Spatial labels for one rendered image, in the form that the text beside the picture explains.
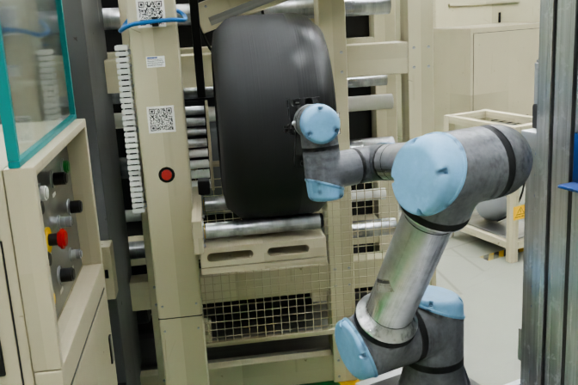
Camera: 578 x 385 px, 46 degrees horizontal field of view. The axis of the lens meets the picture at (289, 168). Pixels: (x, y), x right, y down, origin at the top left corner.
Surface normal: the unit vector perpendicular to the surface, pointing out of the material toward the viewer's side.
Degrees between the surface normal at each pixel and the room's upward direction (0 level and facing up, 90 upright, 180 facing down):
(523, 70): 90
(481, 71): 90
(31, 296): 90
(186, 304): 90
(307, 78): 64
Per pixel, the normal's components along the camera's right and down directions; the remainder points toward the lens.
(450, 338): 0.47, 0.18
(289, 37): 0.04, -0.64
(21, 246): 0.13, 0.22
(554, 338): -0.89, 0.15
